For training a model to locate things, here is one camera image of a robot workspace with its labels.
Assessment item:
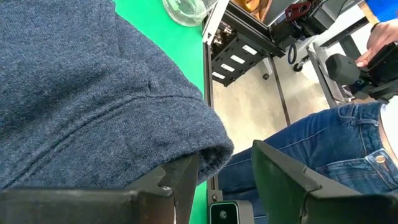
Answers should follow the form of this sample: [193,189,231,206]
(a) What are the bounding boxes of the black table-level camera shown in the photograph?
[208,200,255,224]

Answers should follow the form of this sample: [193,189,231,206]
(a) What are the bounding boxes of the clear spray bottle white nozzle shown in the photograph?
[161,0,218,28]

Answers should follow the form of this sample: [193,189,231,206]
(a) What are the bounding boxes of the black teleoperation handle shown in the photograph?
[325,42,398,103]

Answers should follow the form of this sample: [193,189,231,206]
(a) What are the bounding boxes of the black tray white labels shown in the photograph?
[210,36,270,88]

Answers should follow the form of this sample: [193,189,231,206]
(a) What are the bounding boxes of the person's hand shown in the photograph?
[355,18,398,68]

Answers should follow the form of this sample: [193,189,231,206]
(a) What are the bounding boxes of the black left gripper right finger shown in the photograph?
[251,139,363,224]

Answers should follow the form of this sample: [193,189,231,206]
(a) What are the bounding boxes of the person's torso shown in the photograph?
[378,95,398,169]

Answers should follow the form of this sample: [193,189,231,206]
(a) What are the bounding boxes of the person's leg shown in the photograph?
[217,101,398,224]

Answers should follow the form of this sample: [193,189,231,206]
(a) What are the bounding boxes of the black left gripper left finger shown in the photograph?
[126,153,200,224]

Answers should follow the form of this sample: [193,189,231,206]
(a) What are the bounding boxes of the black metal table frame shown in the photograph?
[201,0,292,203]

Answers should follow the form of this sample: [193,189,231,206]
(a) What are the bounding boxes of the red metal clamp part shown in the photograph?
[284,1,313,22]

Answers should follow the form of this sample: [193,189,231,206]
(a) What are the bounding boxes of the black garment white print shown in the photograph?
[0,0,234,191]

